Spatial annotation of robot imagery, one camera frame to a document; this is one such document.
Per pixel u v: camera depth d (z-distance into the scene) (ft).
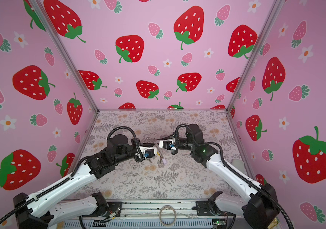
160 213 2.36
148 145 2.20
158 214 2.39
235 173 1.49
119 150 1.72
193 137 1.77
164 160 3.03
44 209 1.35
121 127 1.63
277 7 2.26
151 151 1.84
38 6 2.22
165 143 1.86
